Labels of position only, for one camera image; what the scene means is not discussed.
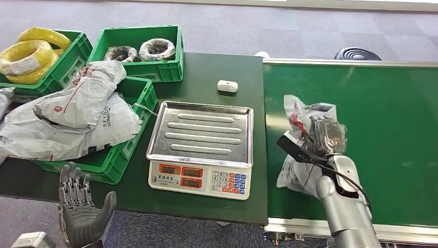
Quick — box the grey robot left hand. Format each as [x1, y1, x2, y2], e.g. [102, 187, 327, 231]
[56, 162, 118, 248]

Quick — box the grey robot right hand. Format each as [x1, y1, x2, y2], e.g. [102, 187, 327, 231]
[304, 116, 348, 158]

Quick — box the grey package with red print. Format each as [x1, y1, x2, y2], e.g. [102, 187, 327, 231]
[276, 94, 347, 200]

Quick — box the green conveyor belt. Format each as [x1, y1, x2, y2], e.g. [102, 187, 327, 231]
[262, 58, 438, 246]

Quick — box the black round ribbed stool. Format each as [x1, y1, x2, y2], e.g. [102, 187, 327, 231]
[334, 47, 383, 61]

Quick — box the grey mailer bag express print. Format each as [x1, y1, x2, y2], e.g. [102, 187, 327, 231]
[0, 92, 143, 162]

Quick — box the small white case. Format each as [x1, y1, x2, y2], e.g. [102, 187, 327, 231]
[216, 80, 239, 94]

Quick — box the grey mailer bag red logo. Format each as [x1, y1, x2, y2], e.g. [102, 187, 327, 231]
[33, 60, 128, 130]

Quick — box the electronic scale with steel tray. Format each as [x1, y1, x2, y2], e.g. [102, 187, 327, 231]
[146, 101, 255, 200]

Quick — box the green crate with packages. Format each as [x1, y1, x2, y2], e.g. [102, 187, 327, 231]
[34, 76, 159, 185]

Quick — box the plain grey mailer bag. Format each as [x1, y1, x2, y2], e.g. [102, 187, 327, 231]
[0, 87, 16, 121]

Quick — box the green crate with yellow coils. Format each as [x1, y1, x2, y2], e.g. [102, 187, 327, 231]
[0, 29, 93, 99]

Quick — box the green crate with wrapped coils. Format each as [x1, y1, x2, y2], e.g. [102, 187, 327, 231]
[88, 25, 185, 84]

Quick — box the black right camera bracket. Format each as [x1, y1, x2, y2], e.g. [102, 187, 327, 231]
[276, 134, 330, 164]

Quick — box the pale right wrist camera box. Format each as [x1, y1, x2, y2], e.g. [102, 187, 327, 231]
[284, 131, 305, 146]

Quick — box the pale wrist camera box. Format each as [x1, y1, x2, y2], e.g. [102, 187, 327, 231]
[10, 231, 57, 248]
[284, 131, 305, 146]

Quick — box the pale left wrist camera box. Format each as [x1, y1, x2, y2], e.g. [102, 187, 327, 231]
[10, 231, 57, 248]

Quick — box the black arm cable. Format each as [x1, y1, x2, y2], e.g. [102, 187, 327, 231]
[301, 160, 372, 213]

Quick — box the white plastic strap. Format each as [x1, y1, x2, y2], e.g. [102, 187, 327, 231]
[131, 102, 160, 118]

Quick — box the dark wrapped wire coil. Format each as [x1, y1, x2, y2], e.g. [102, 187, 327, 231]
[103, 45, 139, 64]

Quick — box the yellow wire coil with label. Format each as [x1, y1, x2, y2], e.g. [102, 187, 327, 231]
[0, 40, 54, 76]

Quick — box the white wrapped wire coil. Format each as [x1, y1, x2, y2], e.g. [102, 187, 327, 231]
[139, 38, 177, 63]

